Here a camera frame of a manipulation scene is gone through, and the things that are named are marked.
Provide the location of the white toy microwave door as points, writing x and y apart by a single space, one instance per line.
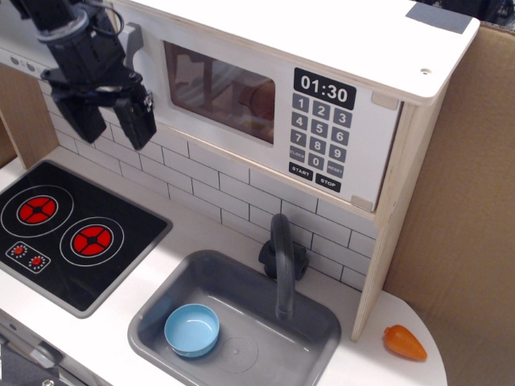
329 134

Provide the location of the wooden toy microwave cabinet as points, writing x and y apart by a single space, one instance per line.
372 44

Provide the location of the orange toy carrot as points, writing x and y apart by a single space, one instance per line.
401 341

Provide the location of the grey toy sink basin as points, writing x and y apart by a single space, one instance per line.
254 346

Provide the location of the light blue bowl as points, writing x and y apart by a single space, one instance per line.
192 330

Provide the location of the black toy stove top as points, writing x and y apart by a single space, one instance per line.
71 240

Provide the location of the orange transparent toy pot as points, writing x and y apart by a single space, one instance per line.
259 100

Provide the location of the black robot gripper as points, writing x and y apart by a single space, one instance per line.
91 71

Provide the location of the grey range hood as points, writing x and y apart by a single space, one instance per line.
20 48

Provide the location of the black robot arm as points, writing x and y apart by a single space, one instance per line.
34 9

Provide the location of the brown cardboard panel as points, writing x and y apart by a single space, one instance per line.
454 260

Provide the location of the dark grey toy faucet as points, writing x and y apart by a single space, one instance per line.
285 263

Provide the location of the grey tape patch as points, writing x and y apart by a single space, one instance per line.
439 18

